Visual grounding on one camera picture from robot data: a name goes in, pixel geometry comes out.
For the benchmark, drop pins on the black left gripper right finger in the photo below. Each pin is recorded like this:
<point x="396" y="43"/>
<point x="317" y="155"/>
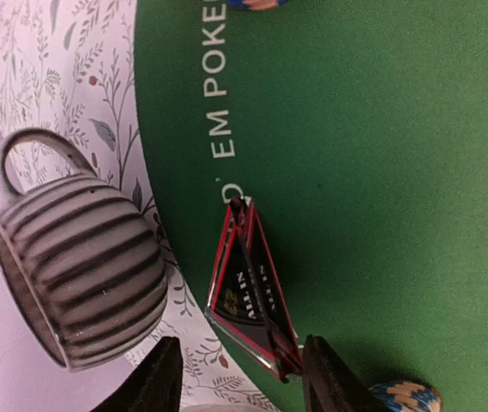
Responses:
<point x="330" y="385"/>

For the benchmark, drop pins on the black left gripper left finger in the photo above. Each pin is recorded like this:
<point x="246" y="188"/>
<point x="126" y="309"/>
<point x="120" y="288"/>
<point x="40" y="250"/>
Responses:
<point x="154" y="386"/>

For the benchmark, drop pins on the blue peach chip stack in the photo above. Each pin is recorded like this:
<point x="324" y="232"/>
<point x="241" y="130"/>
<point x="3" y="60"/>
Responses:
<point x="255" y="5"/>
<point x="408" y="396"/>

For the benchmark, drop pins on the triangular all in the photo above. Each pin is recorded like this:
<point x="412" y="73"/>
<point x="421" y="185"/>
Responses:
<point x="245" y="299"/>

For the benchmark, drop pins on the green round poker mat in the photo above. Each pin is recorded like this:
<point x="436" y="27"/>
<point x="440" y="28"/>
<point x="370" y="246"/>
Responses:
<point x="360" y="128"/>

